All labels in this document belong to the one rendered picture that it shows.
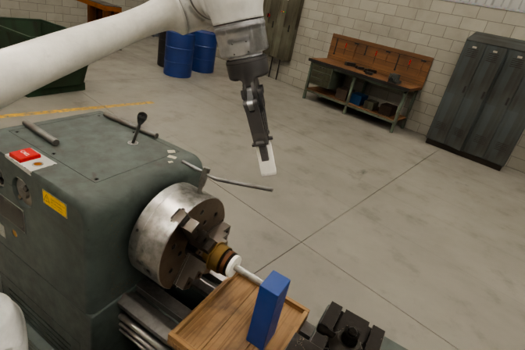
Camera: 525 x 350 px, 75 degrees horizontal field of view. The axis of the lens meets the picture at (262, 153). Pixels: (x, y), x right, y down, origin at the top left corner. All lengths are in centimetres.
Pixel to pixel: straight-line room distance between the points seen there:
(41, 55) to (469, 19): 706
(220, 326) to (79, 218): 53
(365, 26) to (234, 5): 736
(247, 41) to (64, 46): 27
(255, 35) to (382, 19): 721
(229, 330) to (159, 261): 32
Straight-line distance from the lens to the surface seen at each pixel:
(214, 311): 123
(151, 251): 105
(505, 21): 723
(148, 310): 125
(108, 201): 104
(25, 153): 125
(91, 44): 61
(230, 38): 60
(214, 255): 107
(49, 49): 57
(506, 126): 672
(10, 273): 162
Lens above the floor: 182
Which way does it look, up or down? 24 degrees down
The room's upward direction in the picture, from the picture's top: 12 degrees clockwise
